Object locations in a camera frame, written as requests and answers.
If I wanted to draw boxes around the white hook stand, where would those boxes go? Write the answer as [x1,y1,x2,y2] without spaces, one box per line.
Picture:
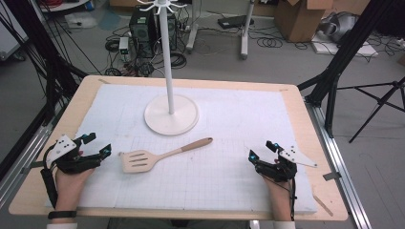
[137,0,201,137]

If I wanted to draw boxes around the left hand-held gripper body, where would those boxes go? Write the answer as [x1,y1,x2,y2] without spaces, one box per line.
[46,134,103,175]

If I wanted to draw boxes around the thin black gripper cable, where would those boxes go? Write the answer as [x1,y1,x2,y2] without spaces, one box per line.
[266,175,298,221]

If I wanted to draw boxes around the black tripod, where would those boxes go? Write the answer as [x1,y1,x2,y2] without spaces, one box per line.
[336,75,405,144]

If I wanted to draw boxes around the wooden slotted spatula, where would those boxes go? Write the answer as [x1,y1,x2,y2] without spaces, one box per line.
[118,136,214,175]

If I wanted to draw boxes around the coiled black cable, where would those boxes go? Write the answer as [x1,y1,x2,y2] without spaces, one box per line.
[255,35,285,50]

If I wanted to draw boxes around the white grid mat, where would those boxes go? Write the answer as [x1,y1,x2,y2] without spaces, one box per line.
[47,83,319,215]

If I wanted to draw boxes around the person's left hand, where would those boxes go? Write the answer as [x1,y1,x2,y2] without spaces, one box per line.
[54,167,96,210]

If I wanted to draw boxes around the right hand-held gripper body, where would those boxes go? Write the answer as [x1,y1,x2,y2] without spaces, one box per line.
[254,145,319,183]

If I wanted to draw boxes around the black sleeved gripper cable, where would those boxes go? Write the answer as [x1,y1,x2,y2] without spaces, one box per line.
[40,144,59,210]

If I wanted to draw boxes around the metal bracket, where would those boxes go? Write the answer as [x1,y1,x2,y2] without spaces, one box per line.
[322,171,342,182]

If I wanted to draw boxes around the white flat board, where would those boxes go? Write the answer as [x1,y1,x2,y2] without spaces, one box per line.
[310,31,380,58]

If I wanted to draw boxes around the cardboard box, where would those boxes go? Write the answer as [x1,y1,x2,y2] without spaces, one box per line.
[273,0,334,44]

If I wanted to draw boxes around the brown tape strip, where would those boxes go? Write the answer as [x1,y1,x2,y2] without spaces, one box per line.
[312,194,334,218]

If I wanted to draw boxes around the small white power box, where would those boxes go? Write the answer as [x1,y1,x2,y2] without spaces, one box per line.
[117,36,130,55]

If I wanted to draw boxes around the white stand leg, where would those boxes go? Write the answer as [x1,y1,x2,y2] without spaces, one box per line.
[240,0,256,60]
[185,0,201,54]

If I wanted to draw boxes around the person's right hand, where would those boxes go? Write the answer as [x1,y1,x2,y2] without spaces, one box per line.
[262,176,294,205]

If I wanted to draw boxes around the black computer tower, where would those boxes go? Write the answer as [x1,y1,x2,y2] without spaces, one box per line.
[128,5,178,60]

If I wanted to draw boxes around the flat black device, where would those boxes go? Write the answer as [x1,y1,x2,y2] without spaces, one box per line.
[217,14,255,31]

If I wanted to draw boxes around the aluminium frame rail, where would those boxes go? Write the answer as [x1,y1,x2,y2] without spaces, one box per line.
[0,122,55,209]
[305,100,373,229]

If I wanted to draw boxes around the black frame post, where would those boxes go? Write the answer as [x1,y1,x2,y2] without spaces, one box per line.
[297,0,396,138]
[2,0,89,126]

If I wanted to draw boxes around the grey rounded appliance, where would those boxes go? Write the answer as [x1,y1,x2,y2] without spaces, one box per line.
[317,11,360,44]

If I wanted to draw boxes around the black wristband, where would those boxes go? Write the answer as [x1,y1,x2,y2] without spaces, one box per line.
[47,210,78,220]

